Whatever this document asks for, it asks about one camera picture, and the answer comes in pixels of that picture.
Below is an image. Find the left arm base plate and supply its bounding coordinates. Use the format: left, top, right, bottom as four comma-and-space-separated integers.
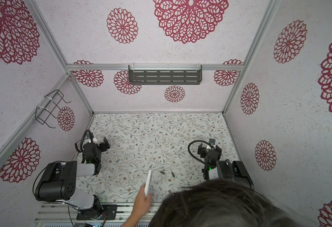
76, 204, 118, 220

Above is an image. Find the aluminium front rail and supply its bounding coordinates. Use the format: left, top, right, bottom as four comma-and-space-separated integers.
34, 203, 133, 224

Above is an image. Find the white remote control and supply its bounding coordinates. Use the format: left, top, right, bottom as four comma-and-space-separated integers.
144, 170, 152, 197

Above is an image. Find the dark grey wall shelf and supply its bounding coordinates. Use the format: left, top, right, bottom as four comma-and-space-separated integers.
128, 65, 203, 85

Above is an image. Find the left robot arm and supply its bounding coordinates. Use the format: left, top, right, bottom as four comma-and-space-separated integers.
33, 138, 110, 220

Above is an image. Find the person's dark-haired head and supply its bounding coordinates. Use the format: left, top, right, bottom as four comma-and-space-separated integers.
149, 179, 300, 227

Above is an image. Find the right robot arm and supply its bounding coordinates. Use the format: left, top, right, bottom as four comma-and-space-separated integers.
197, 144, 255, 190

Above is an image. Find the person's bare hand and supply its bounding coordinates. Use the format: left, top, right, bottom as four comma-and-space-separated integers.
131, 184, 152, 219

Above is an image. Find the person's bare forearm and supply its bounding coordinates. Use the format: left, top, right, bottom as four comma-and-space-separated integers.
122, 214, 142, 227

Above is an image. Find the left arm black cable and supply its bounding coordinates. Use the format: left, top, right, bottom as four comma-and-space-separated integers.
74, 129, 94, 155

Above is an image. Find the black wire wall rack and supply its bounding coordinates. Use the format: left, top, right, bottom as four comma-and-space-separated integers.
34, 89, 71, 129

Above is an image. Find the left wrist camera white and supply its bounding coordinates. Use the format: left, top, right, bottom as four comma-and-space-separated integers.
87, 136, 99, 144

